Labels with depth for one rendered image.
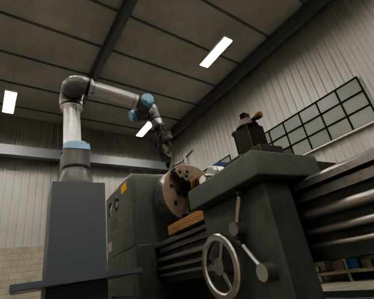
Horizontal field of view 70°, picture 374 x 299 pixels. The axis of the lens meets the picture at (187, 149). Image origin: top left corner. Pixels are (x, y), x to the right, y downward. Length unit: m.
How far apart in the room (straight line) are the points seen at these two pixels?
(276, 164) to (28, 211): 11.20
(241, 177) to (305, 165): 0.17
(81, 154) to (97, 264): 0.47
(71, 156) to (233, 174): 0.81
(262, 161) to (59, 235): 0.78
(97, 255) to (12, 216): 10.46
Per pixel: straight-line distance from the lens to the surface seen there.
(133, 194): 1.45
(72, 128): 1.50
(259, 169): 0.59
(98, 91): 1.52
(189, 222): 1.06
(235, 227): 0.66
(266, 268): 0.61
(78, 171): 1.22
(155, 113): 1.70
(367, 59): 8.65
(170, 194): 1.34
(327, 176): 0.64
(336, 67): 8.97
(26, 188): 11.81
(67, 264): 1.10
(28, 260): 11.24
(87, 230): 1.12
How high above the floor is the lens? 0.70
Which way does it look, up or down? 25 degrees up
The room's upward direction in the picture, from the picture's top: 10 degrees counter-clockwise
